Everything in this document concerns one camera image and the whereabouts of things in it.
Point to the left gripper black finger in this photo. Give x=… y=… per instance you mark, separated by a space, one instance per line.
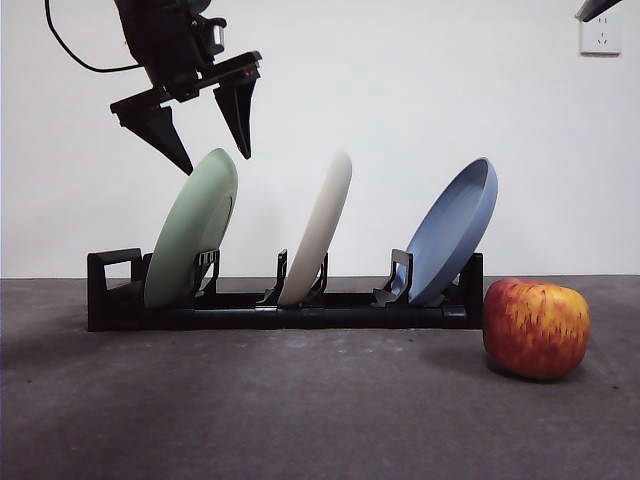
x=237 y=110
x=160 y=135

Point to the red yellow apple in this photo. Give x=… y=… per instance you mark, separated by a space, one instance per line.
x=535 y=330

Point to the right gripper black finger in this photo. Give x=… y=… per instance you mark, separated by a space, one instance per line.
x=597 y=7

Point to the left wrist grey camera box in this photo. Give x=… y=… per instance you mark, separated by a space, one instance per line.
x=216 y=37

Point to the white wall socket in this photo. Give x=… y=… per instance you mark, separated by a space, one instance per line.
x=601 y=40

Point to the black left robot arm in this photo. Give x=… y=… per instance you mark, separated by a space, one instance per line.
x=160 y=40

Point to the cream white plate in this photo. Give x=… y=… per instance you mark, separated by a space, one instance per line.
x=320 y=225

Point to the black plate rack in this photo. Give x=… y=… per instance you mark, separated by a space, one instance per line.
x=325 y=318

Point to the blue plate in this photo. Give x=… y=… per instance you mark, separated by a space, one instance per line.
x=450 y=235

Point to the green plate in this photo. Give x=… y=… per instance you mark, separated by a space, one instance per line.
x=190 y=225

